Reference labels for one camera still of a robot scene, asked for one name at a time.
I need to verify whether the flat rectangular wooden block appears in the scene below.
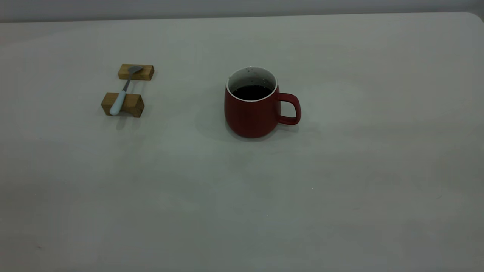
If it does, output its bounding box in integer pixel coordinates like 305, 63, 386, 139
118, 63, 155, 81

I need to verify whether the dark coffee liquid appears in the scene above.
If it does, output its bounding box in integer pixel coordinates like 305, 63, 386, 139
232, 85, 273, 101

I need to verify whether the wooden block with arch cutout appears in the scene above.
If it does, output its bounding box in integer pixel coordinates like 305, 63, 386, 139
101, 92, 145, 118

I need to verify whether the spoon with light blue handle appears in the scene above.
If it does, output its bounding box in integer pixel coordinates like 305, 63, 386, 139
110, 66, 143, 116

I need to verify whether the red ceramic mug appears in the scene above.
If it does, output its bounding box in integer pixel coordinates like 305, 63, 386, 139
224, 67, 302, 138

